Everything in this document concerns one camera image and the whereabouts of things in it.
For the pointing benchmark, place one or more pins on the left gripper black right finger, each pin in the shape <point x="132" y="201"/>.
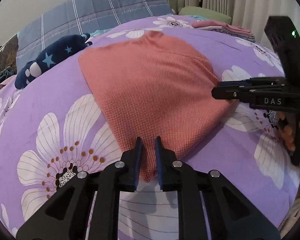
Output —
<point x="209" y="205"/>

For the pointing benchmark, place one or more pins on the dark teal fuzzy blanket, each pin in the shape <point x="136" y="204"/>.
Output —
<point x="5" y="74"/>

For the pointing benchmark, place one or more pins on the dark patterned quilt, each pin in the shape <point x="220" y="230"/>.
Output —
<point x="8" y="54"/>

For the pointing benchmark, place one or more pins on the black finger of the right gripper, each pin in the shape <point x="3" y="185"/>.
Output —
<point x="255" y="81"/>
<point x="231" y="93"/>

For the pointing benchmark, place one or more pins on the purple floral bed sheet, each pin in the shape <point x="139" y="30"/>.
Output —
<point x="53" y="129"/>

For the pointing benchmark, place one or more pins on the blue plaid pillow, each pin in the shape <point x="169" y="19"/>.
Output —
<point x="82" y="16"/>

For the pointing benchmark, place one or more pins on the stack of pink folded clothes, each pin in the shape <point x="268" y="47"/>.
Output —
<point x="225" y="28"/>

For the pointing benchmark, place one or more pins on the person right hand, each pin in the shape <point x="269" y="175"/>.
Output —
<point x="288" y="137"/>

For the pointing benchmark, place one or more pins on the navy star-pattern folded garment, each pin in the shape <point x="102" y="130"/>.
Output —
<point x="52" y="55"/>

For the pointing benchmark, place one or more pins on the green pillow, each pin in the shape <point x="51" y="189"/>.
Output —
<point x="206" y="13"/>

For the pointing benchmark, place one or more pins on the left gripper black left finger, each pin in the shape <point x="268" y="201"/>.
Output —
<point x="87" y="206"/>

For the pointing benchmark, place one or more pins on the salmon pink long-sleeve shirt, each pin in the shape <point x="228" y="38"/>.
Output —
<point x="154" y="86"/>

